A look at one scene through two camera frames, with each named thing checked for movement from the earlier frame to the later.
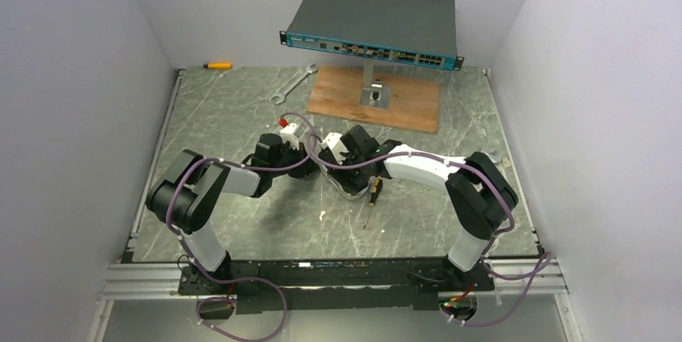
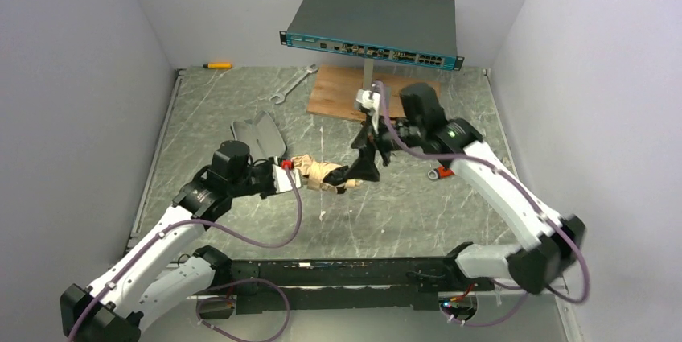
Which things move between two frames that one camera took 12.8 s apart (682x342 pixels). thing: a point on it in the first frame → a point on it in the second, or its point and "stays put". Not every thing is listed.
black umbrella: (351, 183) → (262, 135)
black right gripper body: (334, 157) → (380, 143)
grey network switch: (376, 23) stays put
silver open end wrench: (282, 95) stays put
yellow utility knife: (218, 65) stays put
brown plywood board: (413, 102) stays put
